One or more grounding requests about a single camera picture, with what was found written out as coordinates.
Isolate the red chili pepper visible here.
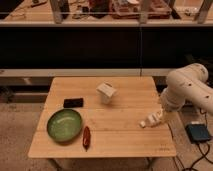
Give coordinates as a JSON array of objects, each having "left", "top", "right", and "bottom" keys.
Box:
[{"left": 82, "top": 126, "right": 91, "bottom": 151}]

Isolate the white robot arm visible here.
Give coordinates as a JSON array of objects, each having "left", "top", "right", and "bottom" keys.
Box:
[{"left": 160, "top": 63, "right": 213, "bottom": 122}]

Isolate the white cube box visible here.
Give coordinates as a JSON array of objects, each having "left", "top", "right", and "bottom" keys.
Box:
[{"left": 96, "top": 83, "right": 116, "bottom": 104}]

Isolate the wooden folding table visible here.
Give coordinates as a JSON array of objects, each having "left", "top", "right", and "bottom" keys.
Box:
[{"left": 27, "top": 76, "right": 177, "bottom": 171}]

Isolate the black rectangular block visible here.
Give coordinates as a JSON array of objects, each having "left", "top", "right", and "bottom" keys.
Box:
[{"left": 63, "top": 98, "right": 84, "bottom": 108}]

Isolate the white plastic bottle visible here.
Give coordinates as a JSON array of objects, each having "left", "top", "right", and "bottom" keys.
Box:
[{"left": 140, "top": 111, "right": 162, "bottom": 128}]

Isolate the green bowl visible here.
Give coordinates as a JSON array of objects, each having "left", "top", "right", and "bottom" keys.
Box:
[{"left": 46, "top": 109, "right": 82, "bottom": 143}]

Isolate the red tray on shelf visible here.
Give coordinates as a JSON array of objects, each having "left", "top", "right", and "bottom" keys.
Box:
[{"left": 111, "top": 0, "right": 172, "bottom": 19}]

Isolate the long workbench shelf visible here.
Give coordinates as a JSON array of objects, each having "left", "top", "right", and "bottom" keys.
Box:
[{"left": 0, "top": 0, "right": 213, "bottom": 27}]

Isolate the black foot pedal box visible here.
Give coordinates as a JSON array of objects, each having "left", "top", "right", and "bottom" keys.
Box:
[{"left": 185, "top": 124, "right": 212, "bottom": 143}]

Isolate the black floor cable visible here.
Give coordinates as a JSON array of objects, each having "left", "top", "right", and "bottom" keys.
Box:
[{"left": 173, "top": 107, "right": 213, "bottom": 171}]

